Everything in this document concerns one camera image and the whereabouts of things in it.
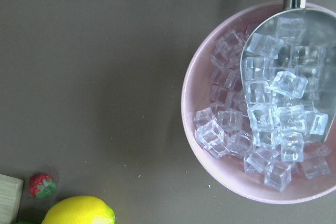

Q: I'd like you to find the clear ice cube front left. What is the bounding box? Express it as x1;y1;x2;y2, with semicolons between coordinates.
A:
196;119;227;159

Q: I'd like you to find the clear ice cube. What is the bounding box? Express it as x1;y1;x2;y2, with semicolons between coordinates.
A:
270;71;308;99
264;160;292;192
196;119;227;159

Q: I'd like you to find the pink bowl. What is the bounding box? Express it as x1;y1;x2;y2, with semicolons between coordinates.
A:
181;1;335;204

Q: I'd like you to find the clear ice cube on top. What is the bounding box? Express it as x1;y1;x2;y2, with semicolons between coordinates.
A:
270;71;308;99

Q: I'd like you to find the metal ice scoop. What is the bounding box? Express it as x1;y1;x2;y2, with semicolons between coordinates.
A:
240;0;335;143

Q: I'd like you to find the clear ice cube bottom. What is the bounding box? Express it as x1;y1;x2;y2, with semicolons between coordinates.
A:
264;160;292;192

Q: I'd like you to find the yellow lemon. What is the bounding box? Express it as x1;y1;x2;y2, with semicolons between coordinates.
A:
42;196;116;223

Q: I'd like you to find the red strawberry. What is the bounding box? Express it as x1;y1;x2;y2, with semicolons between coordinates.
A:
28;174;57;199

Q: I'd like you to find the wooden cutting board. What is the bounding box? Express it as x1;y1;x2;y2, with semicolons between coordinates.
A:
1;174;24;223

